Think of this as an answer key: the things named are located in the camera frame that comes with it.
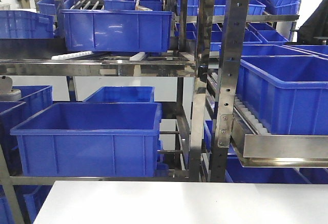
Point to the stainless steel shelving rack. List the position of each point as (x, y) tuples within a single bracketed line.
[(26, 57)]

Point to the blue bin left shelf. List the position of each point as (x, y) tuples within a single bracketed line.
[(33, 100)]

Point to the blue bin upper shelf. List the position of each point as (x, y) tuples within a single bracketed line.
[(117, 30)]

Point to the blue bin shelf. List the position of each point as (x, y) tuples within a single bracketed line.
[(33, 100), (117, 30)]

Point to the blue bin upper left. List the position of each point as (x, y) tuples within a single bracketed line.
[(26, 25)]

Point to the blue bin behind front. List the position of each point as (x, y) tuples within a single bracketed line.
[(119, 94)]

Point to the blue bin right rack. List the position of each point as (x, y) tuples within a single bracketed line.
[(287, 94)]

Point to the large blue plastic bin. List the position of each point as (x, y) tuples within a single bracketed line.
[(90, 139)]

